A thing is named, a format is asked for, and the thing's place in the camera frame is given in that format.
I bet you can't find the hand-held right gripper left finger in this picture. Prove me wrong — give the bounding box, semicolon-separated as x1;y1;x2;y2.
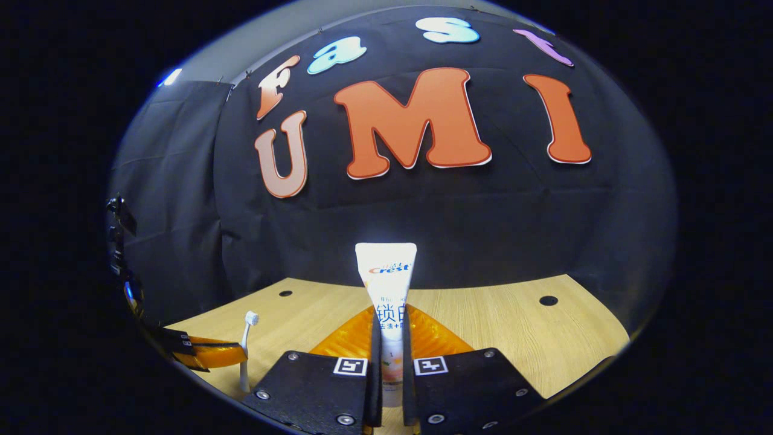
242;304;383;435

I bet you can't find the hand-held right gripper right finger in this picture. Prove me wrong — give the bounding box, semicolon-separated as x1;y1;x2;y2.
401;304;548;435

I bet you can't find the white toothbrush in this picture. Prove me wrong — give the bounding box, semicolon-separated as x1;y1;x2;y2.
239;311;260;395

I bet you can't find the white toothpaste tube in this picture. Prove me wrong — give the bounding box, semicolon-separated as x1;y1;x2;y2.
354;242;419;408

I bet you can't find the wooden desktop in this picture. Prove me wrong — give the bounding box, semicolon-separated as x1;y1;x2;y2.
163;274;632;435

